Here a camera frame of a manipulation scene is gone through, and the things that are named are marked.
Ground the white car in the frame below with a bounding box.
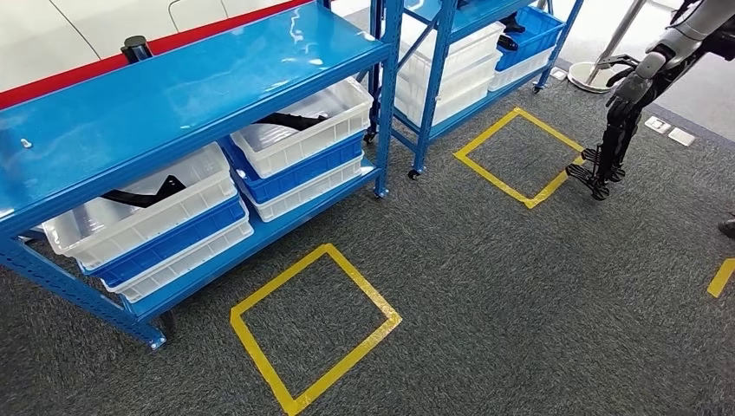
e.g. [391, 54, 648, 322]
[0, 0, 346, 93]

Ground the yellow floor tape square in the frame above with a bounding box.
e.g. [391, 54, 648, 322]
[229, 243, 404, 416]

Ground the small white bin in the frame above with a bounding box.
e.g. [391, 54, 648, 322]
[488, 45, 557, 94]

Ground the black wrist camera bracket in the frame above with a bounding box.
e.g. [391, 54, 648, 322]
[596, 54, 641, 89]

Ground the red barrier belt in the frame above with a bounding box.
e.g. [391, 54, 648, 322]
[0, 0, 314, 111]

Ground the black curved part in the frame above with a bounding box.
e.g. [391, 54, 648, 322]
[100, 174, 188, 210]
[252, 112, 329, 133]

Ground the black legged humanoid robot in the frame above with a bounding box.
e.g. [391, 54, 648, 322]
[564, 0, 735, 203]

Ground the blue metal shelf rack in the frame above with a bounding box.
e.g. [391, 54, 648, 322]
[362, 0, 586, 181]
[0, 0, 407, 352]

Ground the humanoid robot's grey hand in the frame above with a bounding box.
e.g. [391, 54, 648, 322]
[605, 69, 656, 125]

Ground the white plastic crate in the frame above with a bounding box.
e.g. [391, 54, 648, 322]
[41, 142, 238, 273]
[101, 213, 255, 304]
[399, 22, 506, 81]
[393, 75, 498, 128]
[229, 77, 374, 180]
[396, 51, 504, 109]
[241, 153, 367, 224]

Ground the small blue bin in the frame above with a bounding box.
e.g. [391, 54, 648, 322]
[494, 5, 566, 74]

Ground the black stanchion post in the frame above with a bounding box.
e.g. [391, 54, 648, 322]
[120, 35, 155, 65]

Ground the silver pole round base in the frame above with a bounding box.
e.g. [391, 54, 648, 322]
[567, 0, 650, 94]

